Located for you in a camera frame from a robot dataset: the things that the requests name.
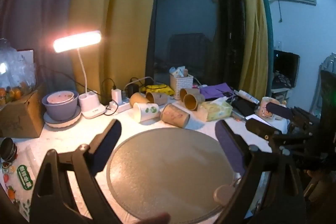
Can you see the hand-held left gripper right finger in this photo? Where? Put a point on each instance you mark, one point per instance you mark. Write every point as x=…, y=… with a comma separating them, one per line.
x=228, y=144

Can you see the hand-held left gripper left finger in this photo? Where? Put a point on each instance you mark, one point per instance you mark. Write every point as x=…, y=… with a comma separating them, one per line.
x=109, y=138

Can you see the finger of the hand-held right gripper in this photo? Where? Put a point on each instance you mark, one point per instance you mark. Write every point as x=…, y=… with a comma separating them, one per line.
x=277, y=109
x=258, y=128

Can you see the brown paper cup pink print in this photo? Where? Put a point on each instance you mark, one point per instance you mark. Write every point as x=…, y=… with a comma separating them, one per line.
x=175, y=116

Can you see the white paper cup green print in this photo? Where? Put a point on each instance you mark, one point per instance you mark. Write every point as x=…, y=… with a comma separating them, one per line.
x=147, y=111

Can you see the plain brown paper cup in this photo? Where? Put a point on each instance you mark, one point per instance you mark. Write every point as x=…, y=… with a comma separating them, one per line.
x=138, y=99
x=189, y=92
x=193, y=102
x=157, y=98

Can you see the smartphone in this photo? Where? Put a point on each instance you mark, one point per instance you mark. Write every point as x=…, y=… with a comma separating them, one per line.
x=258, y=117

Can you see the white printed mug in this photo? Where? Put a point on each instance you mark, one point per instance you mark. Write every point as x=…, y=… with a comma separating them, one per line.
x=265, y=111

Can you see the white shelf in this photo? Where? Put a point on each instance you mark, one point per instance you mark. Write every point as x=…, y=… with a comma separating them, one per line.
x=281, y=96

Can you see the black pouch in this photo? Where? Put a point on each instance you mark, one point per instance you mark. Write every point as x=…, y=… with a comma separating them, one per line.
x=244, y=107

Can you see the white tube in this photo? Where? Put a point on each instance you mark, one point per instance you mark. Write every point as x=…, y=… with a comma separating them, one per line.
x=246, y=96

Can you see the white power strip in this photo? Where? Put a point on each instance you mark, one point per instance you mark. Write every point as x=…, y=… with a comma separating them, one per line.
x=123, y=106

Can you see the green tissue pack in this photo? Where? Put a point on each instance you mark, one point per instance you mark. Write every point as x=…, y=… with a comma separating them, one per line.
x=216, y=109

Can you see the white desk lamp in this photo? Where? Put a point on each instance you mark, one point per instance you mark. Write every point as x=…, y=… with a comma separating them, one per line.
x=90, y=106

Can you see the dark monitor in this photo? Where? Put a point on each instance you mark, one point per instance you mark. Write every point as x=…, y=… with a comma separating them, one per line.
x=286, y=66

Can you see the white charger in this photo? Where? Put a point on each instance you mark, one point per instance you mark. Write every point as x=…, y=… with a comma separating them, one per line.
x=116, y=95

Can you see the white plate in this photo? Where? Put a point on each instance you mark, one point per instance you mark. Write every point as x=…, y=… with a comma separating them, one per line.
x=65, y=123

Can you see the purple cloth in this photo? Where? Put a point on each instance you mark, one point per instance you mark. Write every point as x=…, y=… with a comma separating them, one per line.
x=214, y=91

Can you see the black power adapter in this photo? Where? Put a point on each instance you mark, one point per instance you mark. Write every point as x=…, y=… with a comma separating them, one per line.
x=134, y=90

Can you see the blue bowl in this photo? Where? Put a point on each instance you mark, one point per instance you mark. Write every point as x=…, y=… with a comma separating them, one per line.
x=60, y=111

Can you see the pink white bowl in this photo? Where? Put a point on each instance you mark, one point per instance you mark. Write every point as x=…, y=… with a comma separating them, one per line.
x=59, y=98

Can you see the round grey mat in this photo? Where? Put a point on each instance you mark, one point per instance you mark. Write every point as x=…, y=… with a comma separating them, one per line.
x=168, y=174

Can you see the yellow packet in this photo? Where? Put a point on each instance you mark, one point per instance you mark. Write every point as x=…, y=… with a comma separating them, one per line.
x=157, y=88

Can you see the white woven basket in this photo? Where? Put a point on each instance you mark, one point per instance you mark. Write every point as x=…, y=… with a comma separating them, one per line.
x=181, y=83

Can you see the yellow curtain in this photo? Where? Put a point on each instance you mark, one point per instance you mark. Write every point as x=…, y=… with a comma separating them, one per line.
x=253, y=29
x=118, y=16

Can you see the cardboard box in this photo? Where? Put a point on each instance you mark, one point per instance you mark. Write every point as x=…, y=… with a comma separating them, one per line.
x=21, y=119

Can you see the teal curtain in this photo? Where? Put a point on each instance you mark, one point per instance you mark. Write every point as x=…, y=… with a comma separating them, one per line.
x=266, y=16

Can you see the fruit printed plastic bag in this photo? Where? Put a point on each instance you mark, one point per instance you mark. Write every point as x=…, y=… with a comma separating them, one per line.
x=23, y=178

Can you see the black round container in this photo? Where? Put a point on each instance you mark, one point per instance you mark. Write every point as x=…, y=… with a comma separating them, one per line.
x=8, y=149

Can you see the clear plastic bag of fruit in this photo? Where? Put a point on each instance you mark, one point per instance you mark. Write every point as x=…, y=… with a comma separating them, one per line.
x=15, y=77

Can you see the white board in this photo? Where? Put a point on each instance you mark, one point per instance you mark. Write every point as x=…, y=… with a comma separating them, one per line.
x=26, y=56

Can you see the dark window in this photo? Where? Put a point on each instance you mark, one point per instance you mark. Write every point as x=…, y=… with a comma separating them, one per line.
x=189, y=16

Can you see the grey blue curtain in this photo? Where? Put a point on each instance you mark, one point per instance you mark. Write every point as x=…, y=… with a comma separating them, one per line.
x=39, y=3

